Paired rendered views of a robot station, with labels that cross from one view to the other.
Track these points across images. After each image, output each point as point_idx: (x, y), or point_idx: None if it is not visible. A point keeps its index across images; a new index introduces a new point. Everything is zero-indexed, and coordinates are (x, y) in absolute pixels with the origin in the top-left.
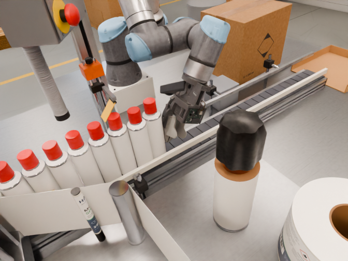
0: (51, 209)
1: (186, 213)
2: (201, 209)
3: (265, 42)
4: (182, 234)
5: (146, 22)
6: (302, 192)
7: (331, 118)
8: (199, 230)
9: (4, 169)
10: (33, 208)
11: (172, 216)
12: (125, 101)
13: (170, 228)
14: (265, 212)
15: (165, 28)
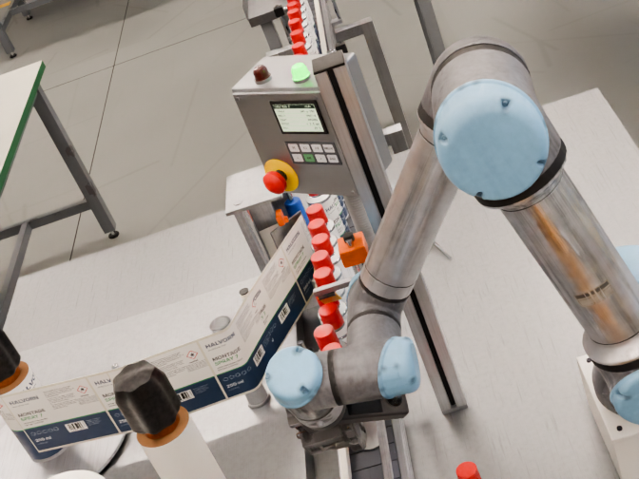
0: (278, 290)
1: (246, 454)
2: (239, 472)
3: None
4: (226, 445)
5: (358, 279)
6: None
7: None
8: (218, 463)
9: (309, 229)
10: (282, 274)
11: (255, 438)
12: (590, 402)
13: (242, 433)
14: None
15: (357, 315)
